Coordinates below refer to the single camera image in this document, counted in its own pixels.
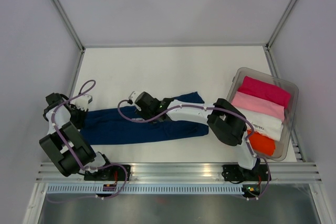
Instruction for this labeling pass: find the aluminium frame post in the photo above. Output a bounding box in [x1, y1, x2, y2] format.
[265, 0, 299, 50]
[51, 0, 85, 52]

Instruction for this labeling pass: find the white slotted cable duct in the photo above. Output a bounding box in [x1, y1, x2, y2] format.
[47, 183, 243, 195]

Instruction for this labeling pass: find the left aluminium frame post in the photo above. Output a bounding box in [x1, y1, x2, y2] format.
[51, 0, 85, 52]

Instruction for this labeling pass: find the clear plastic storage bin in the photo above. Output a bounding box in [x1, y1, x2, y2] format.
[227, 67, 299, 161]

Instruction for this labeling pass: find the magenta folded t-shirt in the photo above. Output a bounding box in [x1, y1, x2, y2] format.
[238, 76, 291, 109]

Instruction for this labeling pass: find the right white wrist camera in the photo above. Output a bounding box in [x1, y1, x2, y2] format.
[128, 91, 139, 104]

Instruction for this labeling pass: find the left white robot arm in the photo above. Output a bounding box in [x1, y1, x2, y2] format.
[39, 93, 114, 181]

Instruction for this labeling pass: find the light pink folded t-shirt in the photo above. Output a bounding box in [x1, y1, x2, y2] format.
[231, 92, 285, 122]

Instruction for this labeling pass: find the white folded t-shirt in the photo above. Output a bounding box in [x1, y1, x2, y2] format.
[238, 108, 283, 141]

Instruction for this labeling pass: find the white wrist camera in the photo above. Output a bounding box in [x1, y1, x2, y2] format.
[128, 91, 139, 104]
[74, 94, 92, 112]

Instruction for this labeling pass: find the right aluminium frame post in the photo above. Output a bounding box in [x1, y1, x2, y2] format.
[265, 0, 299, 50]

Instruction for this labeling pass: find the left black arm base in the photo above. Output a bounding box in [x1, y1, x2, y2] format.
[84, 164, 131, 182]

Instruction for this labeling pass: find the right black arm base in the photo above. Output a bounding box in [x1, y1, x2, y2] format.
[222, 164, 270, 184]

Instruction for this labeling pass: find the orange folded t-shirt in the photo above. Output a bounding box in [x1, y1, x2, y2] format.
[249, 133, 276, 156]

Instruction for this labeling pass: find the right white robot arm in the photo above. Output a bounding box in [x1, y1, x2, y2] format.
[129, 91, 260, 179]

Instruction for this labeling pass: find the aluminium front rail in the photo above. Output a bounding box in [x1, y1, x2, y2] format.
[35, 162, 322, 184]

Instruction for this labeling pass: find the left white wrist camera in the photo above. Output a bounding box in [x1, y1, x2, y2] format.
[74, 94, 92, 112]

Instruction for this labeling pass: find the blue t-shirt with print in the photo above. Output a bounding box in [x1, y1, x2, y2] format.
[79, 91, 209, 146]

